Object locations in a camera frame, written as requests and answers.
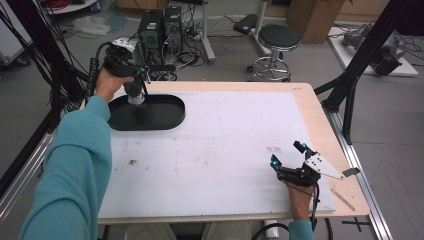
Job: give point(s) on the white stand leg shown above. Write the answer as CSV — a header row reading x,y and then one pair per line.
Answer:
x,y
207,33
259,30

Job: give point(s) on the grey tape piece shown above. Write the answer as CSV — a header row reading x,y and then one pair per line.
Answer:
x,y
351,172

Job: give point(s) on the white table mat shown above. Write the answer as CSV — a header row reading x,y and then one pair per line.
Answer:
x,y
216,156

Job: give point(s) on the brown cardboard box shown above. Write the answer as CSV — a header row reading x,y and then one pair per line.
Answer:
x,y
313,20

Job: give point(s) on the aluminium rail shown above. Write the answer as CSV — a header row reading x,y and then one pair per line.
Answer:
x,y
20,176
360,173

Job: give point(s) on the person's left hand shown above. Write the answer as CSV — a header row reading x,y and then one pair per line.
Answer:
x,y
110,83

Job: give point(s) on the beige tape strip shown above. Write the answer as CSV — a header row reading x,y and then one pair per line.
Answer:
x,y
343,200

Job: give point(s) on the large black computer tower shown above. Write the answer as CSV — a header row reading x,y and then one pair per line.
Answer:
x,y
150,33

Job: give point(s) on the white flat board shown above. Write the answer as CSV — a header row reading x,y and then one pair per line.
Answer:
x,y
346,56

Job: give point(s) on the clear plastic bag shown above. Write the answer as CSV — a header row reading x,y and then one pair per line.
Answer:
x,y
90,26

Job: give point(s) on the flat black box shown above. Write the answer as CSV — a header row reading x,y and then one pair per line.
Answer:
x,y
245,24

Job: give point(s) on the slim black computer tower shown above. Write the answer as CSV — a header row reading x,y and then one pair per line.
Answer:
x,y
173,26

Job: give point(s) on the person's right hand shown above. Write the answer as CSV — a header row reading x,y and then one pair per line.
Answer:
x,y
300,201

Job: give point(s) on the round white table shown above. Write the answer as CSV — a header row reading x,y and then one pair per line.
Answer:
x,y
71,7

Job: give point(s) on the black oval tray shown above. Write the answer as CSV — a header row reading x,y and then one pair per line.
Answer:
x,y
160,115

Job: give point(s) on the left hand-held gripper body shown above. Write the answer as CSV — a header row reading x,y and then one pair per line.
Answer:
x,y
120,61

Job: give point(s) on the black round stool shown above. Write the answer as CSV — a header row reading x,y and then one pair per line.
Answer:
x,y
278,38

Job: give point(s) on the grey machine on white board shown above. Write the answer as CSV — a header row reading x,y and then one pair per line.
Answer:
x,y
383,50

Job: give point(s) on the person's beige trousers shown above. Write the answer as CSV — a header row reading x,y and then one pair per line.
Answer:
x,y
150,231

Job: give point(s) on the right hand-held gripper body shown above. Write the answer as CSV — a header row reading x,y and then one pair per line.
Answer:
x,y
300,176

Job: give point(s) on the black T-shaped stand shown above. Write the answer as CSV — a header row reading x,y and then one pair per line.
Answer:
x,y
161,68

